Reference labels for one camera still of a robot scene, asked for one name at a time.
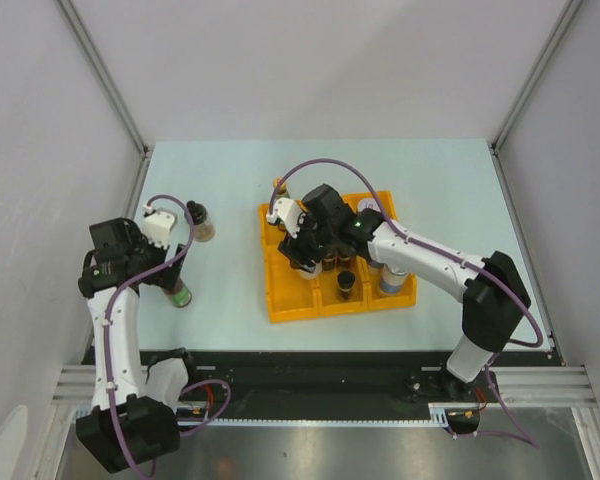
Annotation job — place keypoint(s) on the tall red sauce bottle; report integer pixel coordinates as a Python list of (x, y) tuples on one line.
[(281, 188)]

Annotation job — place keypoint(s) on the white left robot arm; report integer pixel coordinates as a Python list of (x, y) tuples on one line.
[(132, 418)]

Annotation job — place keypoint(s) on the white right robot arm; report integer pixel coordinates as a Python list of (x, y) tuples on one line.
[(490, 289)]

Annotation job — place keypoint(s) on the green-label sauce bottle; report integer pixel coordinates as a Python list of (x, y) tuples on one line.
[(179, 296)]

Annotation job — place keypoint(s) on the blue-label pearl jar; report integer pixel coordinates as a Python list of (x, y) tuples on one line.
[(392, 280), (375, 268)]

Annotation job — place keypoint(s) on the yellow six-compartment tray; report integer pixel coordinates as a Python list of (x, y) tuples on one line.
[(291, 297)]

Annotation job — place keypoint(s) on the dark spice shaker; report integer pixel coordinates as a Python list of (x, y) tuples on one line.
[(345, 262), (346, 280)]

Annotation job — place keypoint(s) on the black-cap spice bottle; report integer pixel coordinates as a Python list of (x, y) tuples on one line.
[(204, 229)]

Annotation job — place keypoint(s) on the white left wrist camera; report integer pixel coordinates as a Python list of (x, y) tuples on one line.
[(157, 226)]

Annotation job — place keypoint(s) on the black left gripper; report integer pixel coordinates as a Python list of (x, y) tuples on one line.
[(138, 240)]

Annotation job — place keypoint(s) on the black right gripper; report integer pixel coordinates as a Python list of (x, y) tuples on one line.
[(292, 248)]

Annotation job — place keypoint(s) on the small black-lid spice jar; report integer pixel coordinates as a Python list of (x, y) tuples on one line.
[(329, 262)]

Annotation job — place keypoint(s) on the black-cap squeeze bottle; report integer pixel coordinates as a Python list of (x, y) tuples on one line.
[(310, 275)]

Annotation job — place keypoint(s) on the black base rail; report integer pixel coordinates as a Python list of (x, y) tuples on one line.
[(335, 386)]

